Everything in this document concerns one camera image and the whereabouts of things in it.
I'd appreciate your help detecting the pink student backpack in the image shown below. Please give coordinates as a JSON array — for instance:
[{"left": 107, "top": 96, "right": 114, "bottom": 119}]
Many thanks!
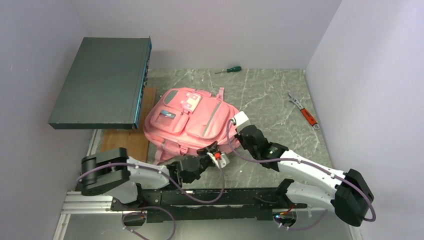
[{"left": 143, "top": 87, "right": 241, "bottom": 165}]

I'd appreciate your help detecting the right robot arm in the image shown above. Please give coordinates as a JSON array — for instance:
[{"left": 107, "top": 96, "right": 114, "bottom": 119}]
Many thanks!
[{"left": 225, "top": 122, "right": 377, "bottom": 227}]

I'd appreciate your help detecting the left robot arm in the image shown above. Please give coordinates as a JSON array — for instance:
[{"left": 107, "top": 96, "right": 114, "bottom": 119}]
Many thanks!
[{"left": 77, "top": 147, "right": 225, "bottom": 210}]

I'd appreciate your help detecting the red adjustable wrench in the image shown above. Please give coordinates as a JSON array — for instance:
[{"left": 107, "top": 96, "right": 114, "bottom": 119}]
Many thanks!
[{"left": 288, "top": 92, "right": 320, "bottom": 130}]

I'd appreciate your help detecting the wooden board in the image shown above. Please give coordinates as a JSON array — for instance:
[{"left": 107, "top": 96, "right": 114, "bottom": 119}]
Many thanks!
[{"left": 98, "top": 87, "right": 157, "bottom": 162}]

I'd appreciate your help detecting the dark grey flat box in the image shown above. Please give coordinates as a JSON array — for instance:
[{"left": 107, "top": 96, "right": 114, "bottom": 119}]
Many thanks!
[{"left": 48, "top": 37, "right": 152, "bottom": 130}]

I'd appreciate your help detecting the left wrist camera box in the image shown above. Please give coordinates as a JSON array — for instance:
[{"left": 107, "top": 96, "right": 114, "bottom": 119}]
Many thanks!
[{"left": 206, "top": 151, "right": 230, "bottom": 169}]

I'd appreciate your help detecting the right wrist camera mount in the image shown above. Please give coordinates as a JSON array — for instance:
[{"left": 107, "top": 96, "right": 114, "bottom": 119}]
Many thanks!
[{"left": 231, "top": 111, "right": 251, "bottom": 131}]

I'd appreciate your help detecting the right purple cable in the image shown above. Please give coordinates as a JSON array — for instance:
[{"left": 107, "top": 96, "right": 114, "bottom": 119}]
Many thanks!
[{"left": 226, "top": 119, "right": 378, "bottom": 232}]

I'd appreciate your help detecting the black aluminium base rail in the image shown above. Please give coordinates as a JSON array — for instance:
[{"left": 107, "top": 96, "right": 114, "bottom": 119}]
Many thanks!
[{"left": 61, "top": 187, "right": 325, "bottom": 223}]

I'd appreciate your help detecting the green handled screwdriver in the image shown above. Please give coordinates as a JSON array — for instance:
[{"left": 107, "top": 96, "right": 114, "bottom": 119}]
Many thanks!
[{"left": 215, "top": 66, "right": 242, "bottom": 74}]

